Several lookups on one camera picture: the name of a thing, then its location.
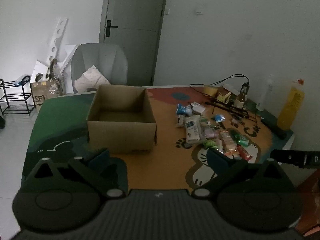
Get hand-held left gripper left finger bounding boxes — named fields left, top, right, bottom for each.
left=21, top=148, right=125, bottom=199

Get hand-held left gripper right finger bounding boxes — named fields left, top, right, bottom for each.
left=191, top=149, right=297, bottom=199

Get red snack bar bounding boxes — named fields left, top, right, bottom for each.
left=236, top=145, right=254, bottom=162

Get pale purple snack packet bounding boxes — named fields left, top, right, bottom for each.
left=202, top=127, right=218, bottom=140

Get cardboard box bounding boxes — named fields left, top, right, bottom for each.
left=86, top=84, right=158, bottom=155

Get dark green snack packet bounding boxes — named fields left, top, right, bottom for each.
left=230, top=130, right=250, bottom=147

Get small white snack box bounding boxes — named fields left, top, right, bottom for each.
left=190, top=102, right=207, bottom=114

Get blue white snack pouch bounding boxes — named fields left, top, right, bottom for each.
left=176, top=104, right=193, bottom=116

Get black bar-shaped device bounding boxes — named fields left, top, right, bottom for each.
left=260, top=116, right=288, bottom=140

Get yellow plastic bottle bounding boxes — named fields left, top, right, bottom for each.
left=277, top=79, right=305, bottom=131

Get printed cartoon table mat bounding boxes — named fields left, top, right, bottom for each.
left=21, top=85, right=295, bottom=189

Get yellow white tape dispenser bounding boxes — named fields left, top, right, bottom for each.
left=217, top=92, right=232, bottom=103

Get brown glass bottle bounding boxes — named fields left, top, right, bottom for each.
left=235, top=85, right=249, bottom=109

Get clear plastic bottle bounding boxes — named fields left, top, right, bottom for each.
left=257, top=74, right=275, bottom=112

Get yellow tape roll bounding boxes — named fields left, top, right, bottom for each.
left=203, top=85, right=218, bottom=96

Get dotted white cushion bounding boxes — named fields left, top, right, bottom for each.
left=74, top=65, right=112, bottom=93

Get brown shipping carton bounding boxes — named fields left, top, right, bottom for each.
left=30, top=80, right=66, bottom=114

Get black metal shoe rack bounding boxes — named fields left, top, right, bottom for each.
left=0, top=76, right=34, bottom=116

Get grey upholstered chair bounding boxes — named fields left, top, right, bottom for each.
left=71, top=42, right=128, bottom=94

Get white foam sheets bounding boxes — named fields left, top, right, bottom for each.
left=31, top=44, right=77, bottom=83

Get white board with round holes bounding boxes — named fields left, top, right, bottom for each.
left=44, top=17, right=68, bottom=67

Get black cable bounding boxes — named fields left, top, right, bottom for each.
left=190, top=74, right=250, bottom=97

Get grey door with black handle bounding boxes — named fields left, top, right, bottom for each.
left=99, top=0, right=170, bottom=87

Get black door handle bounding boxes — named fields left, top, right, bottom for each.
left=105, top=20, right=118, bottom=37

